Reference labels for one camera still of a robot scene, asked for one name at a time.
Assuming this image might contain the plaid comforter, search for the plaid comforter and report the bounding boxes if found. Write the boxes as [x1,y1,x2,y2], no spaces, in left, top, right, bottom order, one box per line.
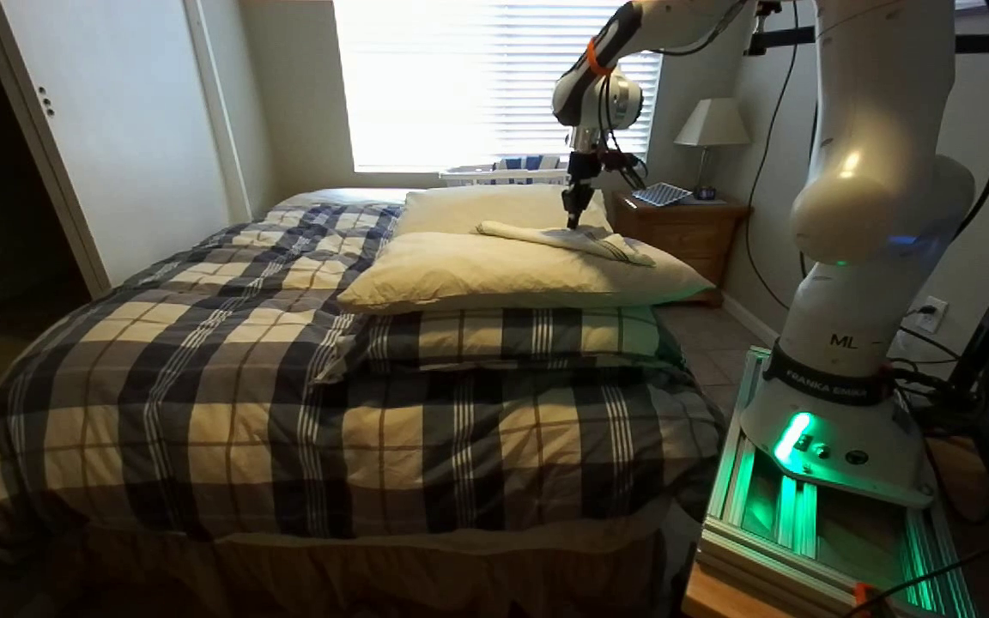
[0,199,729,544]

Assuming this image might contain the large cream pillow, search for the large cream pillow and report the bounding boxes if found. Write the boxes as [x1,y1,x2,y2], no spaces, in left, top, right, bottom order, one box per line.
[336,225,716,314]

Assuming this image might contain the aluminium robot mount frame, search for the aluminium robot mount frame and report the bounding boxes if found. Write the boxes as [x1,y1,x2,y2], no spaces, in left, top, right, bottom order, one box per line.
[692,338,978,618]

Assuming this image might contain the wooden nightstand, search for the wooden nightstand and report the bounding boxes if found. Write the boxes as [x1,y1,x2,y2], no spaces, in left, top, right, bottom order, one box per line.
[609,193,756,303]

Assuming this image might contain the white closet door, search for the white closet door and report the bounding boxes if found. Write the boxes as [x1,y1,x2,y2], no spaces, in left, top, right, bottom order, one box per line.
[0,0,234,299]

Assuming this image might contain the plaid pillow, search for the plaid pillow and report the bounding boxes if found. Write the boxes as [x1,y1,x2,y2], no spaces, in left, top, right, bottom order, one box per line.
[348,303,685,375]

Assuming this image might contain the book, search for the book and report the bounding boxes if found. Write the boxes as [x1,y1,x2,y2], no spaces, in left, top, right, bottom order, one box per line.
[623,177,696,213]

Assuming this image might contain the table lamp with white shade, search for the table lamp with white shade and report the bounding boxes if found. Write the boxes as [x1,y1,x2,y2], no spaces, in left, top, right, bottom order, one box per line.
[673,95,753,202]

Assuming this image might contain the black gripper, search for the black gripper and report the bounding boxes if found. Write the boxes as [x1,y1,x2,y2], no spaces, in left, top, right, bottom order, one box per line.
[558,147,649,232]

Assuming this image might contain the beige bed skirt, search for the beige bed skirt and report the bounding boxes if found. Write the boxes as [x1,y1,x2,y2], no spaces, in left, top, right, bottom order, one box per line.
[0,489,692,618]

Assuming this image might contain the white window blinds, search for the white window blinds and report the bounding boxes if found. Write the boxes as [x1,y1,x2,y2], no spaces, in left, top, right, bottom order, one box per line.
[333,0,666,177]

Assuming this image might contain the white wall outlet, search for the white wall outlet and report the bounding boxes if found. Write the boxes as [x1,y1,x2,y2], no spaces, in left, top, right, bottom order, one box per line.
[914,291,954,337]

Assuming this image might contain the wooden base board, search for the wooden base board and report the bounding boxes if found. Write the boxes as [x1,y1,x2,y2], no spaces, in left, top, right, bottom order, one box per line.
[678,559,865,618]

